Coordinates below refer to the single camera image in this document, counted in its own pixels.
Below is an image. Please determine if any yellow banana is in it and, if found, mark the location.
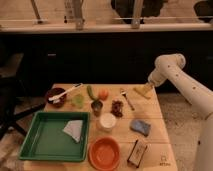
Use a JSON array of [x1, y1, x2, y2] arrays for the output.
[[133, 84, 152, 99]]

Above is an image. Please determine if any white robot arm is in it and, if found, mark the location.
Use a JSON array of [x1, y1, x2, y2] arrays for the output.
[[148, 53, 213, 171]]

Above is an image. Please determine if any dark red small bowl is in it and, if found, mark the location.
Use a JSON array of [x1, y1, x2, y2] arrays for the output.
[[44, 87, 68, 108]]

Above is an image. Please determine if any red plastic bowl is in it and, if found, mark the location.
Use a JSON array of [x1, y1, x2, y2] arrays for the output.
[[88, 137, 120, 171]]

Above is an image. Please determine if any orange fruit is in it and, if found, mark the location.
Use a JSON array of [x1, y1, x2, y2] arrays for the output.
[[98, 89, 109, 100]]

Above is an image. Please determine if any green cucumber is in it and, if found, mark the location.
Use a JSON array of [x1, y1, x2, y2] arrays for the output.
[[87, 85, 98, 100]]

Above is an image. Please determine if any small metal cup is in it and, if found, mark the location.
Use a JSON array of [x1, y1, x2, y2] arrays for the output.
[[91, 100, 103, 117]]

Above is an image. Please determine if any dark red grape bunch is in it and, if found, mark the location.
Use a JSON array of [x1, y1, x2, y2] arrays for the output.
[[111, 100, 123, 117]]

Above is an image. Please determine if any white round container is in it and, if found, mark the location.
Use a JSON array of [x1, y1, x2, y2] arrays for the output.
[[99, 113, 117, 131]]

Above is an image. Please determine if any blue sponge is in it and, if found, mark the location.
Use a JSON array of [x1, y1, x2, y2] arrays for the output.
[[130, 119, 151, 137]]

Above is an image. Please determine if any white folded cloth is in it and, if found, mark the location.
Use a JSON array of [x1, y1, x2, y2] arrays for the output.
[[63, 120, 83, 143]]

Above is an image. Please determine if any black and white box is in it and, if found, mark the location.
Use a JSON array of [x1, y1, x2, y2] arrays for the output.
[[127, 140, 147, 168]]

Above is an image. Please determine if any green plastic tray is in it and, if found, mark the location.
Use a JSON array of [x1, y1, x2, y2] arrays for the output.
[[19, 111, 90, 162]]

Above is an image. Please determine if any black office chair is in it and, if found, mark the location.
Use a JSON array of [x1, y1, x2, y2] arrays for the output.
[[0, 38, 46, 141]]

